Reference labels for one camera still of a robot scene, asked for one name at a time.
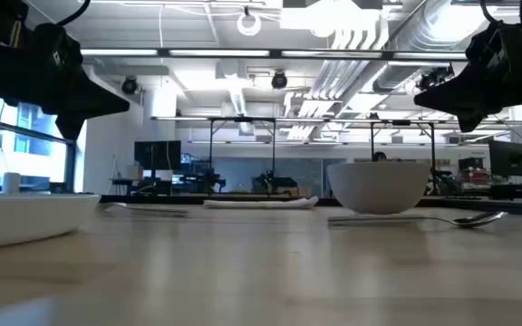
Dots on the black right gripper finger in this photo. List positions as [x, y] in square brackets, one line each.
[460, 97]
[471, 121]

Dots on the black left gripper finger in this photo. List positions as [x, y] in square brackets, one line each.
[70, 127]
[89, 102]

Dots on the white round plate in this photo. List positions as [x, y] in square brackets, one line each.
[25, 217]

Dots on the white bowl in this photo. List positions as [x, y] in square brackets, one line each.
[379, 188]

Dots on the metal fork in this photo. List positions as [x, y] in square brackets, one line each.
[152, 209]

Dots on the black round ceiling spotlight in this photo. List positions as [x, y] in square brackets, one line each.
[433, 78]
[279, 80]
[129, 85]

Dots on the black computer monitor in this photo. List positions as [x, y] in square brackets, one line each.
[157, 155]
[509, 158]

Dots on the white paper roll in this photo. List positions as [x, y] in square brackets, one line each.
[11, 183]

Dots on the person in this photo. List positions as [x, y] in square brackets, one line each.
[379, 157]

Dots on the long ceiling light strip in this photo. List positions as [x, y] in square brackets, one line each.
[220, 53]

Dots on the white folded napkin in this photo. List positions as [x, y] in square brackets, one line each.
[261, 204]

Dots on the black workstation frame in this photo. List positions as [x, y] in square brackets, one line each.
[210, 149]
[432, 149]

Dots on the silver ventilation duct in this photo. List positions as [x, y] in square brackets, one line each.
[424, 36]

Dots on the black aluminium table frame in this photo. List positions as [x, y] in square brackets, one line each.
[161, 199]

